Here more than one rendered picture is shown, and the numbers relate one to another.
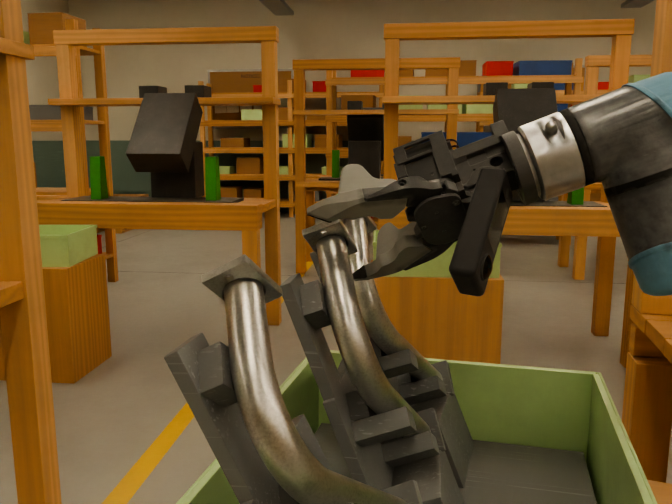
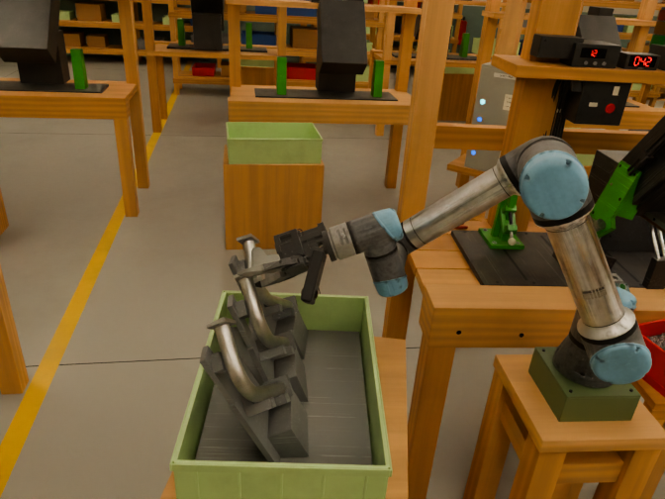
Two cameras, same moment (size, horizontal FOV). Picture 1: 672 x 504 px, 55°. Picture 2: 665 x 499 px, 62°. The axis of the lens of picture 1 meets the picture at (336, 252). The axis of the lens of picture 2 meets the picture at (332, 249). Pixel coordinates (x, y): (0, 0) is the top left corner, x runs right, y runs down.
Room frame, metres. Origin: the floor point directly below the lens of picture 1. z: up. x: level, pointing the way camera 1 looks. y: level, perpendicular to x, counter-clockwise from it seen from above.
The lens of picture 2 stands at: (-0.42, 0.13, 1.80)
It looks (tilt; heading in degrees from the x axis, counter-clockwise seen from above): 27 degrees down; 343
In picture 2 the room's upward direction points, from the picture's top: 4 degrees clockwise
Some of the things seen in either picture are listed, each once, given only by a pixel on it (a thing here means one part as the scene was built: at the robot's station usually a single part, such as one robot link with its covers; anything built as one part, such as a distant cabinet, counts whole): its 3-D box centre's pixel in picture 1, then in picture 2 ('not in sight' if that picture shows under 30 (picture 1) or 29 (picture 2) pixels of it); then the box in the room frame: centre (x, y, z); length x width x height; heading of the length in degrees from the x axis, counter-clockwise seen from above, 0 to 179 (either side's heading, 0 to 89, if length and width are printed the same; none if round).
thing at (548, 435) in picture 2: not in sight; (573, 398); (0.47, -0.82, 0.83); 0.32 x 0.32 x 0.04; 80
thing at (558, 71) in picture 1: (447, 151); (278, 15); (8.08, -1.40, 1.12); 3.01 x 0.54 x 2.24; 84
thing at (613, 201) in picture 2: not in sight; (623, 194); (0.99, -1.30, 1.17); 0.13 x 0.12 x 0.20; 79
